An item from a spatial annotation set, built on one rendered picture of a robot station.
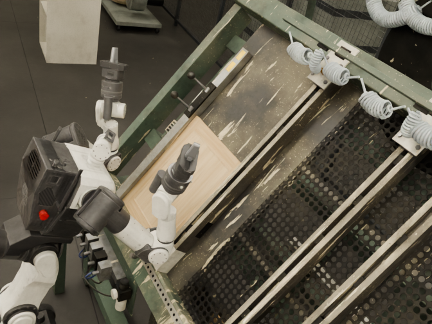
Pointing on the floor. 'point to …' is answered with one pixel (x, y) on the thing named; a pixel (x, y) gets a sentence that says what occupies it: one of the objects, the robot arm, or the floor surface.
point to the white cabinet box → (69, 30)
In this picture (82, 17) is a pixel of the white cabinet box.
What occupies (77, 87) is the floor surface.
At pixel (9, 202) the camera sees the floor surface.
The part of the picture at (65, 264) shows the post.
